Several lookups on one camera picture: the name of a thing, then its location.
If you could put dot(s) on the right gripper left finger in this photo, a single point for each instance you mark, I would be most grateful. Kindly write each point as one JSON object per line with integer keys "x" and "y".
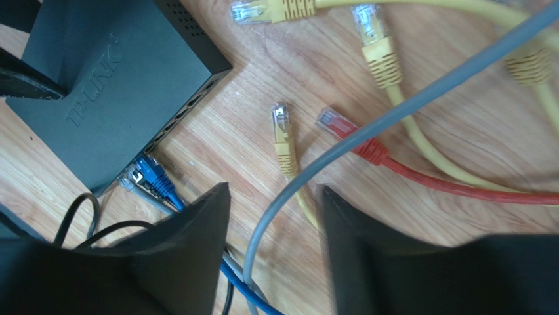
{"x": 170, "y": 268}

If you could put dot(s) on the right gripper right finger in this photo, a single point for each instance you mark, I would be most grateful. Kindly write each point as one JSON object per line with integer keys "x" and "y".
{"x": 376, "y": 269}

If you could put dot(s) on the black network switch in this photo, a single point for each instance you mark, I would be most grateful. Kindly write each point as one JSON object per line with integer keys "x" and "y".
{"x": 132, "y": 70}

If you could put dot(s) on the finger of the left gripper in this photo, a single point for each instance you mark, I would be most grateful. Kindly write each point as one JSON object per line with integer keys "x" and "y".
{"x": 19, "y": 80}

